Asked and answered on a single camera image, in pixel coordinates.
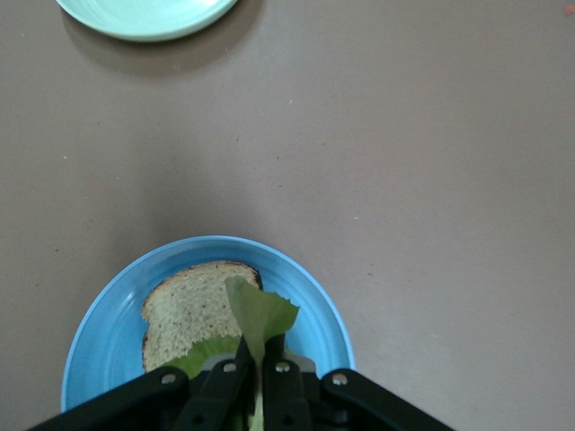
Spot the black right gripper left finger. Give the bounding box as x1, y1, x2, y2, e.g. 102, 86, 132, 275
172, 335, 255, 431

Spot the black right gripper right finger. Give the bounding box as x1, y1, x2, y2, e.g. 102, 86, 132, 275
261, 334, 314, 431

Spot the green lettuce leaf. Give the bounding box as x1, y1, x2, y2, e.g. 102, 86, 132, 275
172, 275, 301, 431

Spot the toasted bread slice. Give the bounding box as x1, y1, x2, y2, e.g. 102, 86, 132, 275
140, 260, 265, 374

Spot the blue round plate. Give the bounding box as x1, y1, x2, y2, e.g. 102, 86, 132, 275
59, 234, 358, 415

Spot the light green round plate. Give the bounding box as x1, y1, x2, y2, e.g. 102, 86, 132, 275
55, 0, 240, 43

